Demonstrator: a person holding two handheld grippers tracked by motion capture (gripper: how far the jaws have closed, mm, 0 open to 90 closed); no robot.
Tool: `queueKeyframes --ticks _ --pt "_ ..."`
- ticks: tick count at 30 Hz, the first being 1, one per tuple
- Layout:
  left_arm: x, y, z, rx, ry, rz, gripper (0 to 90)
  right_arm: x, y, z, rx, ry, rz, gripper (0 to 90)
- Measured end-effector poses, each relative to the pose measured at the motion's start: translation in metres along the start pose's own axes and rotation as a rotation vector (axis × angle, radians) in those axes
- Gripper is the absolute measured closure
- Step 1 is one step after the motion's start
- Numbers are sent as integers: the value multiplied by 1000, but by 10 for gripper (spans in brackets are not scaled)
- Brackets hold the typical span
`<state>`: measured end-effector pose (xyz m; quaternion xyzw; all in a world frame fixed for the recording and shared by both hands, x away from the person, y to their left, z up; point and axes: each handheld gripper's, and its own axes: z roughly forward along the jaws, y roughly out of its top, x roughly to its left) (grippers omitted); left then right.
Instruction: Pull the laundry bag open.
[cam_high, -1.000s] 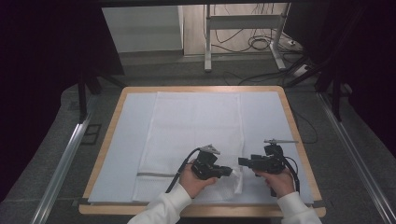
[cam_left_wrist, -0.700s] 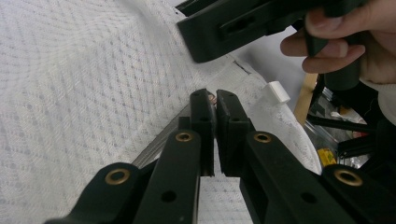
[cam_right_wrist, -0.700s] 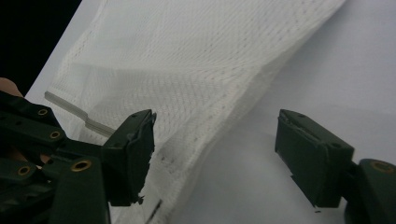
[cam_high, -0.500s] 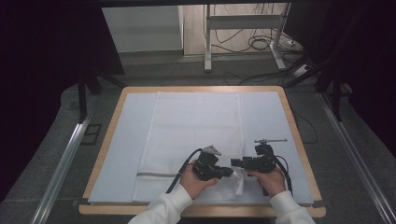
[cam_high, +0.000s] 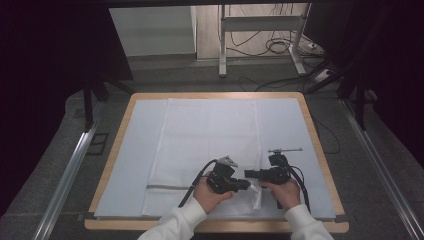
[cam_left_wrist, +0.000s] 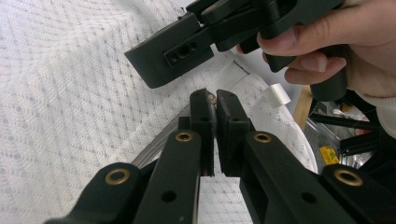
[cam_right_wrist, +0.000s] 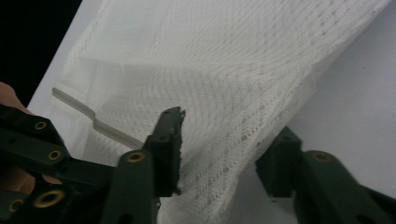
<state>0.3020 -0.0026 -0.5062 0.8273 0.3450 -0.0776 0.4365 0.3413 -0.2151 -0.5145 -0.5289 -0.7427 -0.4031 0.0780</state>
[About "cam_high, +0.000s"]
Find aluminium floor rail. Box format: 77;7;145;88
31;99;108;240
339;97;424;240

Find white power strip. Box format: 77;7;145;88
313;68;333;83

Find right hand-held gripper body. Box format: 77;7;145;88
262;147;304;186

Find person's left hand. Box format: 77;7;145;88
192;171;235;215

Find black floor grate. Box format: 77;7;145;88
86;132;110;156

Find black metal stand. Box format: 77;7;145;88
82;74;135;133
304;56;379;132

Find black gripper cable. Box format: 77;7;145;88
285;164;312;215
177;159;218;209

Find person's right hand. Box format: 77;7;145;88
260;177;302;212

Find black floor cable bundle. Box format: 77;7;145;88
225;3;313;58

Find white table mat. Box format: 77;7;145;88
94;97;336;221

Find white metal desk frame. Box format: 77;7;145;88
217;3;313;79

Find black curtain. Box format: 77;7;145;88
304;0;424;168
0;0;134;218

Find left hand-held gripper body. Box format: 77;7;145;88
206;154;240;195

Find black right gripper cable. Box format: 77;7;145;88
285;164;312;215

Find thin black floor cable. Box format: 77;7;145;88
313;117;342;155

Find wooden table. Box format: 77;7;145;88
84;91;350;234

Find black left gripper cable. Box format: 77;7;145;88
177;159;218;209

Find white towel with grey stripe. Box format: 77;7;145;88
141;97;264;218

